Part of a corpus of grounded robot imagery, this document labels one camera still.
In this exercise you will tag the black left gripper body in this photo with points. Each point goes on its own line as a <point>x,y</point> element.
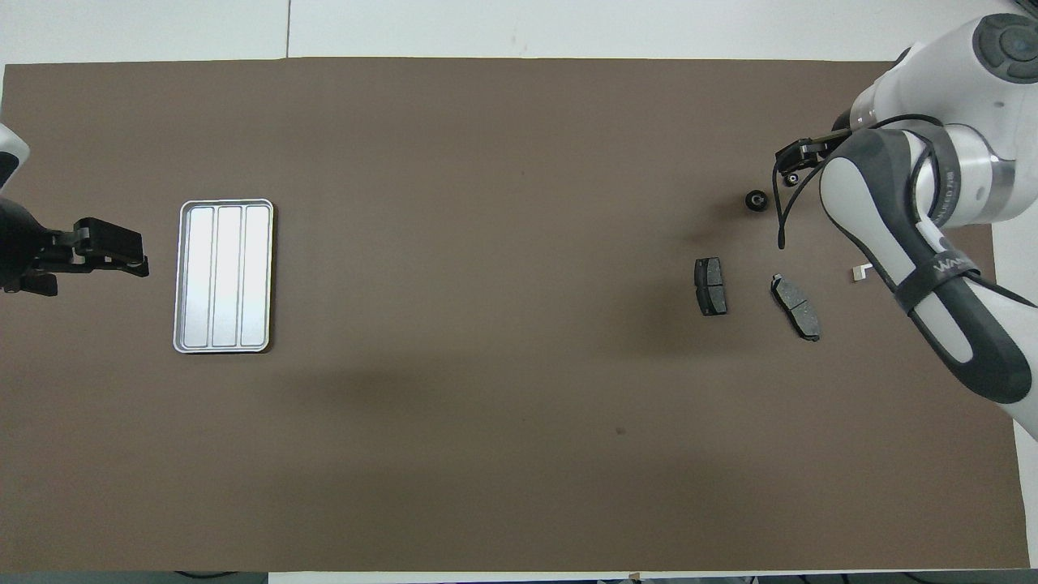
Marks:
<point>20,243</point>

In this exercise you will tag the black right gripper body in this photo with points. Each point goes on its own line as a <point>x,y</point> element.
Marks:
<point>825,146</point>

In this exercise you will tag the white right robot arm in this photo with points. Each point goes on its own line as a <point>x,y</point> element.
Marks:
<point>892,227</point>

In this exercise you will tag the silver metal tray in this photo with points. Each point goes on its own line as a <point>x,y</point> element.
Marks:
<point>223,276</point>

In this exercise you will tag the dark grey curved brake pad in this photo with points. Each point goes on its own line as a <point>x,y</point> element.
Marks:
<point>795,308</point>

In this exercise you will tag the dark grey rectangular brake pad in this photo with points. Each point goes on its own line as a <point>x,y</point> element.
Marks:
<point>710,286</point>

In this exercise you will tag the brown table mat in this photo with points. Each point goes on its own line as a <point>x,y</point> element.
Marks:
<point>486,365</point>

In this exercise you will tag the white curved plastic bracket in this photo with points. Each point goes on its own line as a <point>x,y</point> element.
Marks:
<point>856,276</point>

